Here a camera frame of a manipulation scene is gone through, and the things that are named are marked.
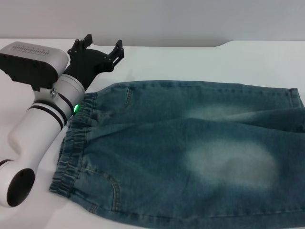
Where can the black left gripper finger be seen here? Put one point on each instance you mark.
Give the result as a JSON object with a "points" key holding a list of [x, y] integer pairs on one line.
{"points": [[87, 39], [118, 53]]}

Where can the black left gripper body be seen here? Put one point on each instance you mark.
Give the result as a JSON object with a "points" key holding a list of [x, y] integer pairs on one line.
{"points": [[88, 62]]}

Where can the blue denim shorts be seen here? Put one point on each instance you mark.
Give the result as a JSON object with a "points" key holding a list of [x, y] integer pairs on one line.
{"points": [[181, 152]]}

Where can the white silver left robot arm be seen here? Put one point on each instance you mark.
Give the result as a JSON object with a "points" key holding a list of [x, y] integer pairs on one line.
{"points": [[40, 124]]}

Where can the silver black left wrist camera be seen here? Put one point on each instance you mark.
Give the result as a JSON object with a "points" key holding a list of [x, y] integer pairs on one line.
{"points": [[28, 64]]}

